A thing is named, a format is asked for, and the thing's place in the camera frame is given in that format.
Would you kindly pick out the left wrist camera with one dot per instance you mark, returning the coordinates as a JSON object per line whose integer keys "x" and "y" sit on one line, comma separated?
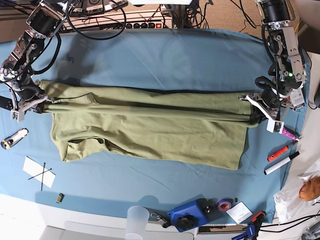
{"x": 275, "y": 126}

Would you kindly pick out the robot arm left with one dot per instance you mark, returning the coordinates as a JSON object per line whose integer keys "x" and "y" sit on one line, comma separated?
{"x": 287, "y": 62}

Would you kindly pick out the white power strip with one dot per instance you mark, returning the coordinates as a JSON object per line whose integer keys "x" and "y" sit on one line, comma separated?
{"x": 132, "y": 17}

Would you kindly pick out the clear packaged box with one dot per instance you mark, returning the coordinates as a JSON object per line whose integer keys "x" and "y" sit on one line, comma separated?
{"x": 297, "y": 99}

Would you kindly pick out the white card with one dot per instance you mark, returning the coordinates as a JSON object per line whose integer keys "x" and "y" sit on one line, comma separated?
{"x": 239, "y": 213}

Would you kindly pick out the metal carabiner keyring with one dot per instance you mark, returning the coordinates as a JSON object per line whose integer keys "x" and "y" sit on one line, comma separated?
{"x": 163, "y": 221}

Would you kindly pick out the black knob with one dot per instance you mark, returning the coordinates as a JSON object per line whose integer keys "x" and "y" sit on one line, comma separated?
{"x": 185, "y": 223}

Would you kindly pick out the black remote control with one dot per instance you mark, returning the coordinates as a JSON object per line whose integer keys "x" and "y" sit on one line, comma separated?
{"x": 6, "y": 103}

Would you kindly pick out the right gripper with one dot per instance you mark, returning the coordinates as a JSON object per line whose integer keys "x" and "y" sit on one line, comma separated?
{"x": 30, "y": 95}

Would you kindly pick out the blue orange bar clamp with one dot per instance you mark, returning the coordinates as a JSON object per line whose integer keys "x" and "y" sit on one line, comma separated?
{"x": 252, "y": 230}

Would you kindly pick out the olive green t-shirt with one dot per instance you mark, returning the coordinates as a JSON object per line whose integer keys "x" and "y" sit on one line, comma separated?
{"x": 191, "y": 127}

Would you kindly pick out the purple tape roll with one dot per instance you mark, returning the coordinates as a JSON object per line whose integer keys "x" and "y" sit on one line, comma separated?
{"x": 225, "y": 204}

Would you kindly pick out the blue table cloth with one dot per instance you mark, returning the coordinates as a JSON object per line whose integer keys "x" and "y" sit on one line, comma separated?
{"x": 108, "y": 184}

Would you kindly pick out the black cable tie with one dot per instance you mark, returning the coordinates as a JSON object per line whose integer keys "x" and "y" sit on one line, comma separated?
{"x": 42, "y": 178}
{"x": 40, "y": 173}

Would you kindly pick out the orange pen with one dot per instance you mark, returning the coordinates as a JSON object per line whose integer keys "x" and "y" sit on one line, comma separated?
{"x": 278, "y": 153}

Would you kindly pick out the translucent plastic cup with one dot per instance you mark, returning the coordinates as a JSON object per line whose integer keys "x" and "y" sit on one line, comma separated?
{"x": 136, "y": 223}

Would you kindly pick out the small green yellow battery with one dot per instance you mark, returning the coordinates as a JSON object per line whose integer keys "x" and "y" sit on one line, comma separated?
{"x": 60, "y": 198}

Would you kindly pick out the blue plastic box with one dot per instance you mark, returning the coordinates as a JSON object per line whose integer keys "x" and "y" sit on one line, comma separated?
{"x": 193, "y": 209}

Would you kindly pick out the orange brown furry object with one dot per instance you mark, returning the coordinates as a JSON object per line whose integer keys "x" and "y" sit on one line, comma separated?
{"x": 310, "y": 189}

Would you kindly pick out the white paper sheet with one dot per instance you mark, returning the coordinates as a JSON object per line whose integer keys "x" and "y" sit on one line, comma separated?
{"x": 33, "y": 168}

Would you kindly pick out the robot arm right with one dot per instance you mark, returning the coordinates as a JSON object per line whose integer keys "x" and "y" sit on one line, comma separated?
{"x": 16, "y": 71}

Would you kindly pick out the purple tube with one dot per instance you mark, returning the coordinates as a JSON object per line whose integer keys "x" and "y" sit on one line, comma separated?
{"x": 289, "y": 134}

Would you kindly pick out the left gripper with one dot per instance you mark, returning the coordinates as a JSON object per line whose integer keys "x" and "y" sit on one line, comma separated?
{"x": 270, "y": 105}

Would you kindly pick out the white plastic bag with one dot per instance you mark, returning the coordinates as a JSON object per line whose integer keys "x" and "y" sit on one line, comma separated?
{"x": 287, "y": 201}

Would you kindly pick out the white black marker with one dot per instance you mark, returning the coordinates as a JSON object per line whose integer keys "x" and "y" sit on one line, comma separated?
{"x": 281, "y": 163}

